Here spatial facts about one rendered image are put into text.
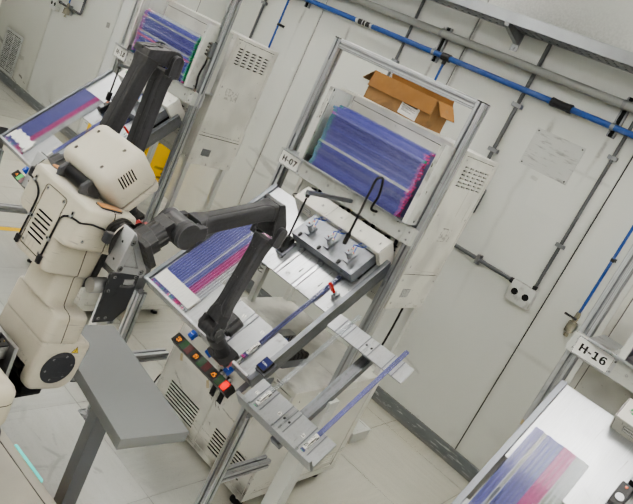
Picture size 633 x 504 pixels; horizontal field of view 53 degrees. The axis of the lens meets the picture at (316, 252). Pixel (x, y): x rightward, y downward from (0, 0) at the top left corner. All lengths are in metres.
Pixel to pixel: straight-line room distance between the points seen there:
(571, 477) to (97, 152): 1.61
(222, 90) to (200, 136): 0.27
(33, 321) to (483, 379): 2.72
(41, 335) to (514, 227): 2.74
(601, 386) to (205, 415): 1.60
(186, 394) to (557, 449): 1.61
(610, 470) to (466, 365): 1.94
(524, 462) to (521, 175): 2.13
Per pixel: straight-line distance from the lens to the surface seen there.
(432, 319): 4.06
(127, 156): 1.72
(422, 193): 2.39
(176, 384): 3.06
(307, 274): 2.51
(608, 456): 2.18
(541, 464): 2.11
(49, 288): 1.85
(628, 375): 2.19
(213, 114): 3.53
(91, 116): 3.66
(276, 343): 2.34
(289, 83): 4.94
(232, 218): 1.84
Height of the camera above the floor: 1.79
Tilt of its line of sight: 15 degrees down
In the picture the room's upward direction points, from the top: 26 degrees clockwise
